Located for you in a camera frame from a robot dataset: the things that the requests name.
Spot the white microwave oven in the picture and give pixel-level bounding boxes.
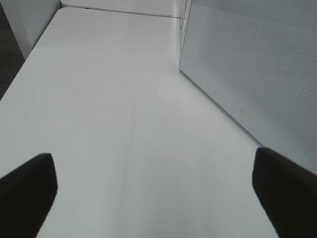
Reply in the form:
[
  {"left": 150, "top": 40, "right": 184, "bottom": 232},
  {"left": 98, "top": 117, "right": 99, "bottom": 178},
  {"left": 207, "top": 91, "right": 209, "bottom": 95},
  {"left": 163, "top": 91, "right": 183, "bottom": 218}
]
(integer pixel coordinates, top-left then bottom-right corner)
[{"left": 179, "top": 0, "right": 192, "bottom": 69}]

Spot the white microwave door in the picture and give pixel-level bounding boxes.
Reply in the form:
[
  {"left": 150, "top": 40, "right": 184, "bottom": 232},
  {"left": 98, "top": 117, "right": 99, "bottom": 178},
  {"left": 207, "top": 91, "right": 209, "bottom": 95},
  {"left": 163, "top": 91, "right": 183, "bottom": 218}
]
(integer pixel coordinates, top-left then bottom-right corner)
[{"left": 180, "top": 0, "right": 317, "bottom": 173}]

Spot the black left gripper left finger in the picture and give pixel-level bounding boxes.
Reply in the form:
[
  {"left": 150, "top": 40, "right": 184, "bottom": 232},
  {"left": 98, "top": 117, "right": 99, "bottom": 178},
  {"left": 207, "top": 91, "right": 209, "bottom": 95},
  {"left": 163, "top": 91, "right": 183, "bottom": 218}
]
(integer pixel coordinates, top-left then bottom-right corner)
[{"left": 0, "top": 153, "right": 58, "bottom": 238}]

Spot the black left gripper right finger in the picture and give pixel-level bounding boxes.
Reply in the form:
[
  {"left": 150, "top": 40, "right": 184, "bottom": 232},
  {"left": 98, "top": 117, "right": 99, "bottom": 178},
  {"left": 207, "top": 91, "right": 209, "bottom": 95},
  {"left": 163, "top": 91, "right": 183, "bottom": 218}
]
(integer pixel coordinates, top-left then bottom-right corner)
[{"left": 252, "top": 147, "right": 317, "bottom": 238}]

